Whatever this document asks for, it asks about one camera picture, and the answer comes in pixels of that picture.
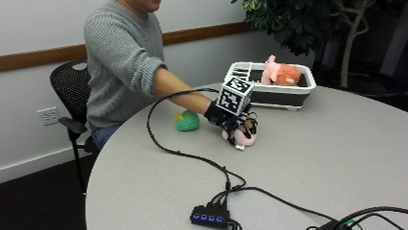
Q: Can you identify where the white cube with black markers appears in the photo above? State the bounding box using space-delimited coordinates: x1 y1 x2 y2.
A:
216 77 255 117

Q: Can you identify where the green soft toy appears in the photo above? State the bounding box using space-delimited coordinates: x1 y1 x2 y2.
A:
174 109 202 132

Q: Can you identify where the white and black basket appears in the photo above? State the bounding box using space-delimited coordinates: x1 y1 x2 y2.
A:
223 61 318 111

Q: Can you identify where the pink and orange soft toy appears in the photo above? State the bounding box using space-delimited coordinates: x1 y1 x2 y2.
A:
261 55 303 87

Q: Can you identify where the black usb hub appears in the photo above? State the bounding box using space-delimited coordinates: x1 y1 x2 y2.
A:
189 204 233 229

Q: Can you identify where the green indoor tree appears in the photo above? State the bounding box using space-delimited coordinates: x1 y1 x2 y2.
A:
231 0 408 89

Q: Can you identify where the the person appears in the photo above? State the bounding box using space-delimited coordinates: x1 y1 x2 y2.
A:
83 0 169 151

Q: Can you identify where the black mesh office chair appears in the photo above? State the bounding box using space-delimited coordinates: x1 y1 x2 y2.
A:
48 58 101 196

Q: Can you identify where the black glove cable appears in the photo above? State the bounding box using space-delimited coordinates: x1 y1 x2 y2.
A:
145 88 247 193

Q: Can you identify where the black hub cable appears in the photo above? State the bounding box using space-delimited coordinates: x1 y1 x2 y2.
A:
221 186 342 224

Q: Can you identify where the white wall outlet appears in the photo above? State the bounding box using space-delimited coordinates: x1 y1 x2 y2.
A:
36 106 61 127

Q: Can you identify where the wooden wall rail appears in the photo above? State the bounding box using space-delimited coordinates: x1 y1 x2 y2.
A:
0 21 253 73

